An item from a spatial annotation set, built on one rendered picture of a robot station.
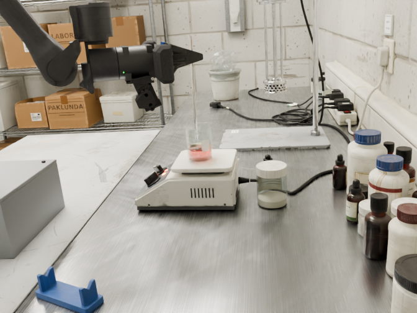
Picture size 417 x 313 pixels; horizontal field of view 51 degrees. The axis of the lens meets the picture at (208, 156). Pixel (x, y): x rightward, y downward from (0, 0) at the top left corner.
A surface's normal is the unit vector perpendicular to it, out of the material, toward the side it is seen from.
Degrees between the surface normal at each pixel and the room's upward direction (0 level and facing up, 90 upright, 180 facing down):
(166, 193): 90
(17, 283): 0
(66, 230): 0
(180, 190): 90
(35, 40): 90
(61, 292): 0
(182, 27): 90
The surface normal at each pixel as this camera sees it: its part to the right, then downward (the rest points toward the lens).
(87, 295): 0.88, 0.09
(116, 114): -0.19, 0.32
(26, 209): 0.99, -0.04
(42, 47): -0.06, -0.14
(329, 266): -0.07, -0.95
